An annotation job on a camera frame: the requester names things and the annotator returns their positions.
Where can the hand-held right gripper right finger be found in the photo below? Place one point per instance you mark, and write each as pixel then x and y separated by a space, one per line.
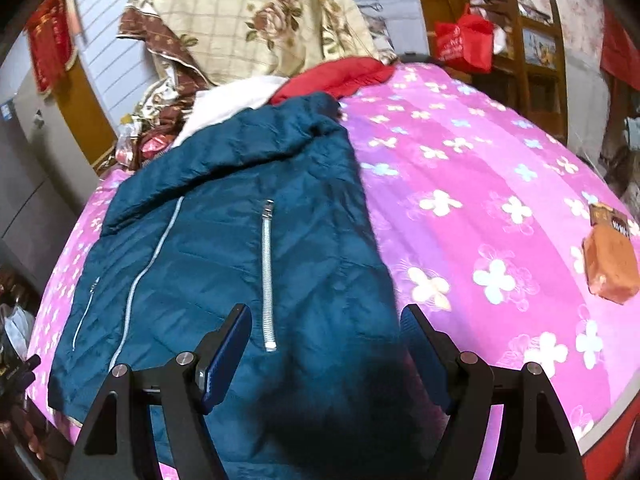
pixel 426 360

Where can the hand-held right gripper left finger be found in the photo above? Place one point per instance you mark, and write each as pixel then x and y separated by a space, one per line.
pixel 226 366

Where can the teal puffer jacket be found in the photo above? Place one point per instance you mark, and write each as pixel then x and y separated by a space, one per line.
pixel 235 260

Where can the pink floral bed sheet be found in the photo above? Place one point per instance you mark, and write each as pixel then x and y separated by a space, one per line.
pixel 480 220

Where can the orange snack packet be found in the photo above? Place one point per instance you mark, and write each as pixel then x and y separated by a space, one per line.
pixel 611 255

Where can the white garment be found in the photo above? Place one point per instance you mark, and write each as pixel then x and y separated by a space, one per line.
pixel 222 107

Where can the brown patterned blanket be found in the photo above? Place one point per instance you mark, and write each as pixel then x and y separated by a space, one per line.
pixel 155 90

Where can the red garment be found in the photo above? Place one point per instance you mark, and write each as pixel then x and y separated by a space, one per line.
pixel 340 79

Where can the wooden door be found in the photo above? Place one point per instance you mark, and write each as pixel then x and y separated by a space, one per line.
pixel 85 105

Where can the wooden shelf unit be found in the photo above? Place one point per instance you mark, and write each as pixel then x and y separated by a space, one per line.
pixel 530 60

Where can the red shopping bag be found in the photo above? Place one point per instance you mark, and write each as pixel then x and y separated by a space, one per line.
pixel 462 42

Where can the cream floral quilt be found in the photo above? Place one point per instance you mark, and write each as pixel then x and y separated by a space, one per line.
pixel 240 15

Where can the red hanging banner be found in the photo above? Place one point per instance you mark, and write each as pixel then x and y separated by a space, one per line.
pixel 50 42

